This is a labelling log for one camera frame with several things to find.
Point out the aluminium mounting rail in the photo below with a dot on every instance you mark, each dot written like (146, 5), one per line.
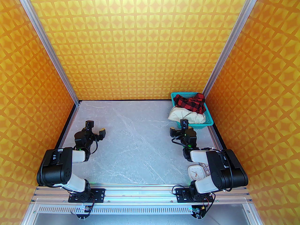
(140, 191)

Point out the perforated metal strip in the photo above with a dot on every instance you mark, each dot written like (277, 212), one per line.
(140, 210)

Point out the red black plaid shirt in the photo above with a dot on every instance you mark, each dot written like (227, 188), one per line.
(191, 103)

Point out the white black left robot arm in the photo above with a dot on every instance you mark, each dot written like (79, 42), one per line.
(55, 167)

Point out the white analog clock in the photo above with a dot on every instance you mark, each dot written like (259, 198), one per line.
(195, 172)

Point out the grey desk calculator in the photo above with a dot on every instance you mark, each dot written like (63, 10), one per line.
(206, 167)

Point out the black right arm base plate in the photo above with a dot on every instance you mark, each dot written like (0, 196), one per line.
(181, 194)

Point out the small electronics board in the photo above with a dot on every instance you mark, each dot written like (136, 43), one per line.
(196, 211)
(85, 209)

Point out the aluminium frame post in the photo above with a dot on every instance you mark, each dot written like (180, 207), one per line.
(48, 46)
(228, 46)

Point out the teal plastic basket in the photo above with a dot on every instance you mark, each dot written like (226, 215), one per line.
(208, 116)

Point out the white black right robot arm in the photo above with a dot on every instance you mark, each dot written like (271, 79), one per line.
(222, 172)

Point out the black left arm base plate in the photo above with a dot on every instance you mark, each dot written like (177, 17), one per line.
(99, 194)

